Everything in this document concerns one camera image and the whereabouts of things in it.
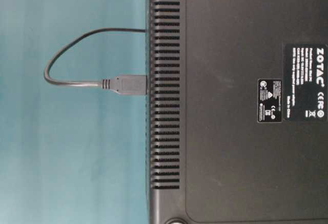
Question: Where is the black USB cable with plug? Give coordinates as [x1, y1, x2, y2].
[44, 28, 149, 96]

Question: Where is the black Zotac mini PC box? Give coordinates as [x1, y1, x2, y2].
[146, 0, 327, 223]

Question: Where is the small black certification label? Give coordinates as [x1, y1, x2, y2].
[257, 78, 282, 123]

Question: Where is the round black rubber foot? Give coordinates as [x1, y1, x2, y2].
[165, 217, 187, 224]

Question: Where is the large black Zotac label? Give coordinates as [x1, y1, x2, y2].
[283, 43, 327, 122]

